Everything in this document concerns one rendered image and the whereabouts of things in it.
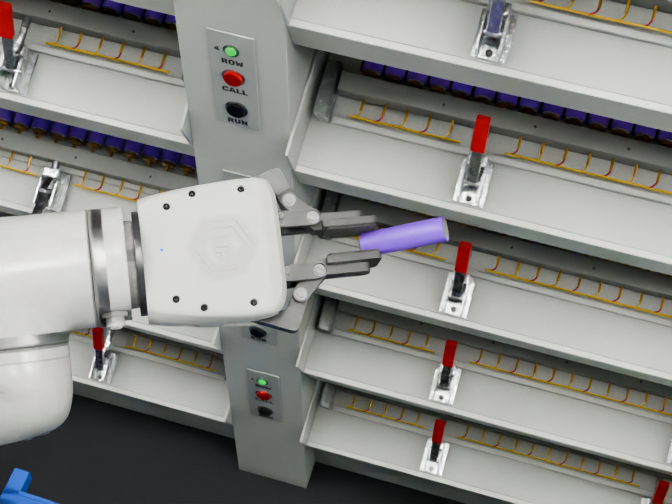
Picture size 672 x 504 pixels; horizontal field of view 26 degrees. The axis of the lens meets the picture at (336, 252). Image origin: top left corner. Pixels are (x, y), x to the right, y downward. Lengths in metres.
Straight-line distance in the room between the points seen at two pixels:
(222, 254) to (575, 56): 0.31
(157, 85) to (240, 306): 0.38
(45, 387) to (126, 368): 0.86
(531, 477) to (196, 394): 0.43
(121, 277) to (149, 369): 0.86
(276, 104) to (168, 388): 0.70
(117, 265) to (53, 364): 0.08
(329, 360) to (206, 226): 0.64
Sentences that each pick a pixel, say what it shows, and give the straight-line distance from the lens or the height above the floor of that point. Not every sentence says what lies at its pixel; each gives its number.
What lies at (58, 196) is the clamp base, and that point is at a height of 0.55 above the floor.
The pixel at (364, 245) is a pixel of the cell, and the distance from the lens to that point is 1.06.
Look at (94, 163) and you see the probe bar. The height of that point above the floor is 0.58.
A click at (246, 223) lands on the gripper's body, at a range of 1.03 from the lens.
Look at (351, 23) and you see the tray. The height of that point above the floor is 0.94.
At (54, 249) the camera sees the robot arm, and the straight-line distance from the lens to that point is 1.01.
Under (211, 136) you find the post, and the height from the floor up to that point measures 0.75.
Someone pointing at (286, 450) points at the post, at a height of 0.11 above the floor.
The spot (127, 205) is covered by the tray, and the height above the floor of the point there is 0.55.
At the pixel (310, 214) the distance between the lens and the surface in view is 1.05.
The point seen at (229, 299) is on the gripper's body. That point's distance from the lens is 1.02.
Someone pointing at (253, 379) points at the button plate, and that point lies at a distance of 1.70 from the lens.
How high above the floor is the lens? 1.80
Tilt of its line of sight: 58 degrees down
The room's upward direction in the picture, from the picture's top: straight up
